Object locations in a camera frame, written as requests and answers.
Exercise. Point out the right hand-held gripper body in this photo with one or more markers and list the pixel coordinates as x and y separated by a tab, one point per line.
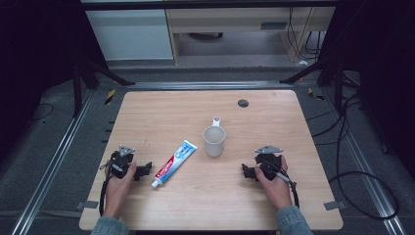
268	161

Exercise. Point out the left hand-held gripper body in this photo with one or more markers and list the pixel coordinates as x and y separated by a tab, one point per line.
121	160

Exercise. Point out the person's left hand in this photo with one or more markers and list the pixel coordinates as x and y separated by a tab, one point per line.
117	192

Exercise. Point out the person's right hand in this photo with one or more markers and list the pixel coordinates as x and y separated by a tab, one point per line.
276	191

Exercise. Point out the toothpaste tube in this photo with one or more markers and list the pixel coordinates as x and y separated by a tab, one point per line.
174	163

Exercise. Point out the white cup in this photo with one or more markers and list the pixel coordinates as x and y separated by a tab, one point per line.
214	143

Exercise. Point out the grey tape strip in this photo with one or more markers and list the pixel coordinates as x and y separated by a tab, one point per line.
88	204
334	205

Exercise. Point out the yellow black tape piece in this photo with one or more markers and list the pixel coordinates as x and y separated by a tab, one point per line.
110	96
313	94

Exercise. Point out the black metal stand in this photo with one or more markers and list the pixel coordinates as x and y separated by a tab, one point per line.
77	88
338	84

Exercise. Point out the white plug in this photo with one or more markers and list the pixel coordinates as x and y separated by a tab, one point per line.
303	62

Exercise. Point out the white cabinet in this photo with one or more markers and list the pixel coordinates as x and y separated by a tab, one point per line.
130	34

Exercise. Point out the aluminium floor rail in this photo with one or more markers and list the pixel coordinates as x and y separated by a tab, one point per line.
365	169
49	169

